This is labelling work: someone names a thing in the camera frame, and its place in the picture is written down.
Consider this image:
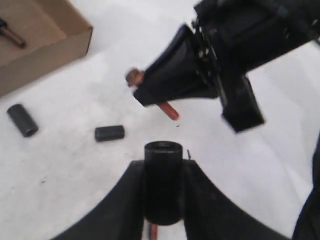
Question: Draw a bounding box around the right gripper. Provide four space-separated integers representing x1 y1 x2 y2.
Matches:
133 0 320 109

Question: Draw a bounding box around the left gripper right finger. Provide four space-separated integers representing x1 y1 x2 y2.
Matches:
182 159 294 240

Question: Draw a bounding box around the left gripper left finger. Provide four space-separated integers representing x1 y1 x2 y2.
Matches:
51 160 147 240

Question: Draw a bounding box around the black cylindrical sleeve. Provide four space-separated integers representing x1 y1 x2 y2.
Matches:
143 140 186 226
94 124 126 143
6 103 40 138

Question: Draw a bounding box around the cardboard box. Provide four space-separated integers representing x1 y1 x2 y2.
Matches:
0 0 94 97

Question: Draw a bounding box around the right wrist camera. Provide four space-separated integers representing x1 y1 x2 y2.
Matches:
220 74 266 133

